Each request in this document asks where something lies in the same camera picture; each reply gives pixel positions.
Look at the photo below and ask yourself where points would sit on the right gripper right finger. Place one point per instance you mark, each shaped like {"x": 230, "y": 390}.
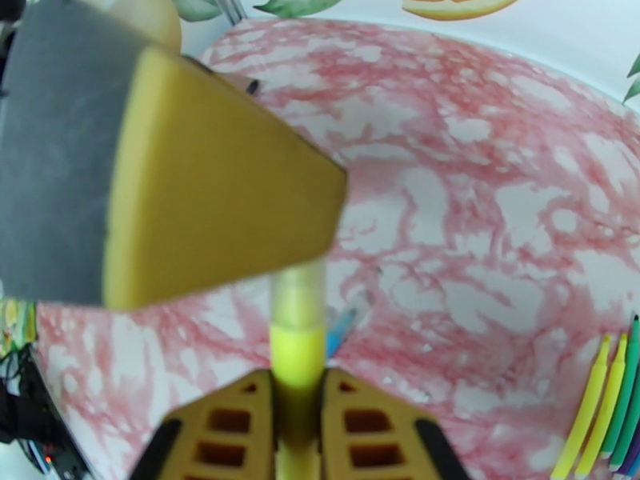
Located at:
{"x": 365, "y": 433}

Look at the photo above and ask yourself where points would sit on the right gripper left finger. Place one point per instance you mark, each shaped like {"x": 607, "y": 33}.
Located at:
{"x": 235, "y": 433}

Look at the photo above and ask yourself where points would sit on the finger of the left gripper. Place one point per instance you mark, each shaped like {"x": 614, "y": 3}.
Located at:
{"x": 200, "y": 193}

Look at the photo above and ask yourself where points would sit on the yellow marker pen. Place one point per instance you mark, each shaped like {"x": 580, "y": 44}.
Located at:
{"x": 585, "y": 418}
{"x": 607, "y": 393}
{"x": 297, "y": 358}

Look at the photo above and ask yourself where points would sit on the blue marker pen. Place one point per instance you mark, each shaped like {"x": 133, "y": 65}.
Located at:
{"x": 342, "y": 328}

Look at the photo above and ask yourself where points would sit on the purple marker pen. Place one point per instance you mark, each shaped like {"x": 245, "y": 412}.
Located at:
{"x": 632, "y": 461}

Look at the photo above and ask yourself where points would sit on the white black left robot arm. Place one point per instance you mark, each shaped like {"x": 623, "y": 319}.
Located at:
{"x": 25, "y": 413}

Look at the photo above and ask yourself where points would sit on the green yellow candy bag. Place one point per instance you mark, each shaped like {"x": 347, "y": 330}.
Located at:
{"x": 15, "y": 323}

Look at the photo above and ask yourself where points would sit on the aluminium frame post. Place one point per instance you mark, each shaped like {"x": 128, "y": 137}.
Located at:
{"x": 230, "y": 3}

